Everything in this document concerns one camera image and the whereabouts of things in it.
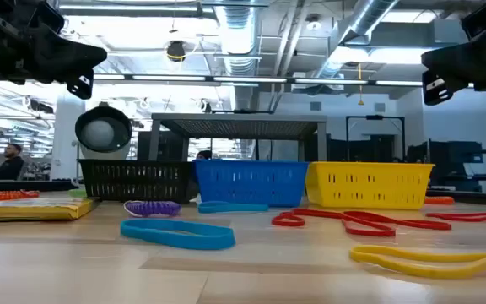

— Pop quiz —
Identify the silver ribbed ventilation duct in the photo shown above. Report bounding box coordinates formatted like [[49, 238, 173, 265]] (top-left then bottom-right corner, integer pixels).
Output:
[[213, 0, 264, 113]]

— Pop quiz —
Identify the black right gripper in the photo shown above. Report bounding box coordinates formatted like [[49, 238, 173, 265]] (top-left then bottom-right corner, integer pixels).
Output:
[[420, 0, 486, 106]]

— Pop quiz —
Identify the red rubber band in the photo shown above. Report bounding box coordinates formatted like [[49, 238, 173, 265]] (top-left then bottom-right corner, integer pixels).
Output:
[[271, 207, 453, 238], [425, 210, 486, 226]]

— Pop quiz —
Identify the blue rubber band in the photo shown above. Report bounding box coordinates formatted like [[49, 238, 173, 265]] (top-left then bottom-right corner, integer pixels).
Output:
[[119, 217, 237, 252], [197, 200, 270, 214]]

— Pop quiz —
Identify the purple spiral hair tie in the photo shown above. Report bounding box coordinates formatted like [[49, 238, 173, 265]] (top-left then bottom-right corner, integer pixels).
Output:
[[123, 199, 182, 219]]

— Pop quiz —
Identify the yellow plastic basket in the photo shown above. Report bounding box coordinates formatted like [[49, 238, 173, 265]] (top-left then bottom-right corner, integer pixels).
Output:
[[305, 161, 436, 211]]

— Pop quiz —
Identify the yellow rubber band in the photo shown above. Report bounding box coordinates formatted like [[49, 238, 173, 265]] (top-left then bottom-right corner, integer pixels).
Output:
[[348, 243, 486, 280]]

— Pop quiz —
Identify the white ceiling dome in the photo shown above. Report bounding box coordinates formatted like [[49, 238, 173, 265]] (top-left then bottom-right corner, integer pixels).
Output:
[[305, 14, 323, 32]]

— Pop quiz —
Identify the yellow hanging cord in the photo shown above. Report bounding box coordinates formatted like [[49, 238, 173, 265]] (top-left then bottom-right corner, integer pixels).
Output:
[[356, 62, 365, 106]]

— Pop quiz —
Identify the white square column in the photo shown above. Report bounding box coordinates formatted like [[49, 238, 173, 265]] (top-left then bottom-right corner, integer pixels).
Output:
[[50, 90, 87, 182]]

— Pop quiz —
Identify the silver slanted ventilation duct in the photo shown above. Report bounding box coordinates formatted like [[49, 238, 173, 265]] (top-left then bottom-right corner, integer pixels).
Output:
[[310, 0, 400, 81]]

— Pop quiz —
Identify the black plastic basket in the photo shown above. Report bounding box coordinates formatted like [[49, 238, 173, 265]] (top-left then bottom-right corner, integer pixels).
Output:
[[78, 159, 196, 204]]

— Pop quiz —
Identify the dark workstation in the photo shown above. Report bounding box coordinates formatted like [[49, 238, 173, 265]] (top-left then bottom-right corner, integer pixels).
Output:
[[406, 140, 486, 193]]

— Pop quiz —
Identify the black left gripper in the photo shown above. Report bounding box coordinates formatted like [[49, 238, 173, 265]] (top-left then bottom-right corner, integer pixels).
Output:
[[0, 0, 109, 101]]

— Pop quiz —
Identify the black ceiling camera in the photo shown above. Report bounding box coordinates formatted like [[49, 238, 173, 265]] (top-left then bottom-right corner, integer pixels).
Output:
[[165, 39, 190, 64]]

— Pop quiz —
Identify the orange spiral hair tie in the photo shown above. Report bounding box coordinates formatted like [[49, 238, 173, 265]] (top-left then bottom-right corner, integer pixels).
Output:
[[423, 195, 456, 206], [0, 189, 41, 204]]

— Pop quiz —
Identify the grey perforated metal riser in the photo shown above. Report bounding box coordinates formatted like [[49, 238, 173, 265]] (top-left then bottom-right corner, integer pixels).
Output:
[[148, 111, 328, 164]]

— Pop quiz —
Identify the blue plastic basket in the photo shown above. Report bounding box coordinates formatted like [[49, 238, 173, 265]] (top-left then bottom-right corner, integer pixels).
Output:
[[193, 159, 311, 209]]

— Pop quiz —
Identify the black screen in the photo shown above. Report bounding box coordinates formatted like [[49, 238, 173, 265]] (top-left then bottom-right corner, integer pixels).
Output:
[[136, 130, 190, 162]]

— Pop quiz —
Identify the long ceiling light strip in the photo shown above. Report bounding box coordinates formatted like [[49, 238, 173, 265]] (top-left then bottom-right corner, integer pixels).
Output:
[[92, 72, 424, 88]]

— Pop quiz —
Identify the black metal frame stand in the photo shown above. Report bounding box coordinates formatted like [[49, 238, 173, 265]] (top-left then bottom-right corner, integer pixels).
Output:
[[345, 114, 407, 164]]

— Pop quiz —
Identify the yellow Crayola crayon box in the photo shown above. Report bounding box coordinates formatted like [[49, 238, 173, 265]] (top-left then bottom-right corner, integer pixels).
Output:
[[0, 197, 95, 224]]

